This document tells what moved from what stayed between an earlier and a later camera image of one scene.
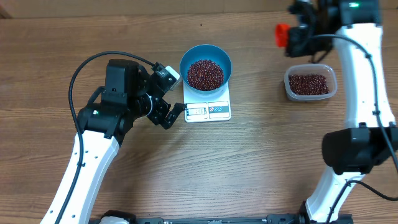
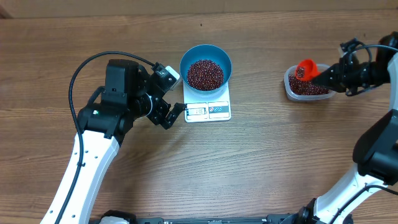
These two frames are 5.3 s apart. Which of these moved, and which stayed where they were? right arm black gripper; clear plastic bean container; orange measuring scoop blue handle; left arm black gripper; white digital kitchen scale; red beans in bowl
Moved: right arm black gripper; orange measuring scoop blue handle
Stayed: left arm black gripper; white digital kitchen scale; clear plastic bean container; red beans in bowl
